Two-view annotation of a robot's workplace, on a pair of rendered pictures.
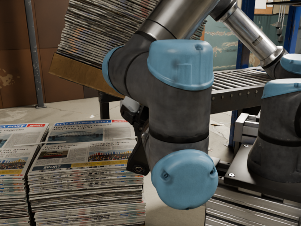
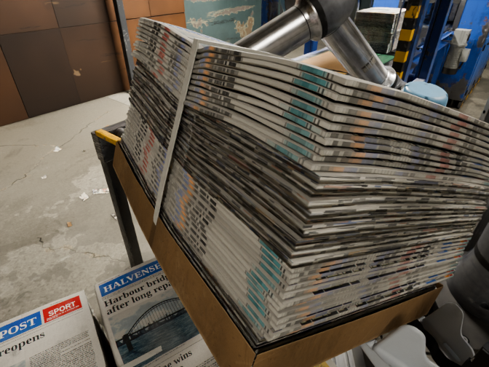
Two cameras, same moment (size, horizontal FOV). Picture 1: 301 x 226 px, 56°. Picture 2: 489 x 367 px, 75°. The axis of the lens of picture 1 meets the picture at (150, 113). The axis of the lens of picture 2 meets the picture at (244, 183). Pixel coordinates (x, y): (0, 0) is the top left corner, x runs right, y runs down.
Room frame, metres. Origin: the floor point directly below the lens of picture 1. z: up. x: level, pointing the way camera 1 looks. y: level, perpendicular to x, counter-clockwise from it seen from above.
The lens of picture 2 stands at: (0.48, 0.25, 1.32)
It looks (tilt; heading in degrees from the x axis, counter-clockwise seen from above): 34 degrees down; 336
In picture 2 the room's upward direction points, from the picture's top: straight up
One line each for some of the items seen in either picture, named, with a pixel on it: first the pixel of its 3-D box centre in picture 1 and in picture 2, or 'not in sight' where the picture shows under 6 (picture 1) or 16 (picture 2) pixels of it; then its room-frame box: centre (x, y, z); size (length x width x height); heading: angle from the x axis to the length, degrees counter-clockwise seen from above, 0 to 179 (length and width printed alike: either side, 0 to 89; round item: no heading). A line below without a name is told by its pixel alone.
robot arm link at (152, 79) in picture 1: (172, 85); not in sight; (0.34, -0.03, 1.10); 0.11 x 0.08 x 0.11; 29
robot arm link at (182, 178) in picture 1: (178, 162); not in sight; (0.33, -0.04, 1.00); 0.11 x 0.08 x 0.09; 8
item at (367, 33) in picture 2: not in sight; (380, 28); (2.55, -1.80, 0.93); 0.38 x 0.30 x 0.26; 117
